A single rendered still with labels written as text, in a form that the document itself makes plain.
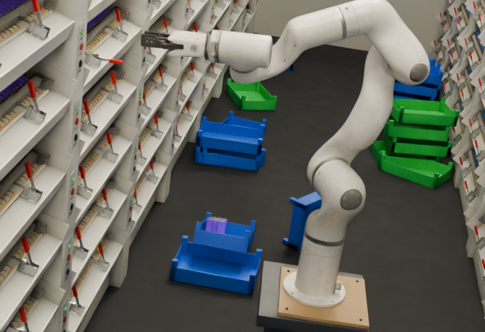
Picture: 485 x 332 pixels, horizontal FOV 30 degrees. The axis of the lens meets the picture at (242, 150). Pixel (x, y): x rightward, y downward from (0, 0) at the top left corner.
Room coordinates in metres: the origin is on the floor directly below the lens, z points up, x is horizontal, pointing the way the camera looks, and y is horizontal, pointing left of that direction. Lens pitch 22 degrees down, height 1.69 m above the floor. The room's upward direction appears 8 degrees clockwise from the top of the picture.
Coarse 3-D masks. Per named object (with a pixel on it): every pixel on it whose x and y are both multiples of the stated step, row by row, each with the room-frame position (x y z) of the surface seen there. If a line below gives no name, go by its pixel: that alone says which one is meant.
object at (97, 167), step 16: (112, 128) 2.68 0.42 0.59; (128, 128) 2.69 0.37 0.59; (96, 144) 2.52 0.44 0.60; (112, 144) 2.62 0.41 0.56; (128, 144) 2.67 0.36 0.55; (96, 160) 2.46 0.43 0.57; (112, 160) 2.51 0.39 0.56; (80, 176) 2.34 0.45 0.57; (96, 176) 2.38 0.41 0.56; (80, 192) 2.24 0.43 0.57; (96, 192) 2.30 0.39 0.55; (80, 208) 2.18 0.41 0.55
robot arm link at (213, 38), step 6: (216, 30) 2.25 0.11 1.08; (210, 36) 2.23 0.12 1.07; (216, 36) 2.23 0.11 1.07; (210, 42) 2.22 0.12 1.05; (216, 42) 2.22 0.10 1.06; (210, 48) 2.22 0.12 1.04; (216, 48) 2.22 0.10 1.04; (210, 54) 2.21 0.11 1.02; (216, 54) 2.21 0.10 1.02; (210, 60) 2.22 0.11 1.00; (216, 60) 2.22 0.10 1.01
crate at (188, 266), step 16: (176, 256) 2.87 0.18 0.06; (192, 256) 2.97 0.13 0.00; (208, 256) 2.98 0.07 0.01; (224, 256) 2.97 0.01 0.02; (240, 256) 2.97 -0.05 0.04; (256, 256) 2.94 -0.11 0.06; (176, 272) 2.79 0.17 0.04; (192, 272) 2.78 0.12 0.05; (208, 272) 2.87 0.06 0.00; (224, 272) 2.89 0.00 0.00; (240, 272) 2.90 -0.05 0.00; (256, 272) 2.83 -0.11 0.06; (224, 288) 2.77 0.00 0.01; (240, 288) 2.77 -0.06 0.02
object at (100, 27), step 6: (114, 12) 2.64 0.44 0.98; (108, 18) 2.57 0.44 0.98; (114, 18) 2.62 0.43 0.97; (102, 24) 2.50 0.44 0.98; (108, 24) 2.56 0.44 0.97; (96, 30) 2.43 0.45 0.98; (102, 30) 2.49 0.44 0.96; (90, 36) 2.37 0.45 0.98; (96, 36) 2.43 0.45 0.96; (102, 36) 2.45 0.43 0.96; (90, 42) 2.37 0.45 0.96; (90, 48) 2.33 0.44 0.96
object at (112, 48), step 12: (120, 0) 2.70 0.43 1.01; (120, 12) 2.68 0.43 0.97; (132, 12) 2.70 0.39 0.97; (144, 12) 2.69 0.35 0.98; (132, 24) 2.69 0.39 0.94; (132, 36) 2.58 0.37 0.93; (108, 48) 2.41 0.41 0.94; (120, 48) 2.45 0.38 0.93; (84, 72) 2.09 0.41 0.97; (96, 72) 2.21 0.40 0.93; (84, 84) 2.11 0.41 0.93
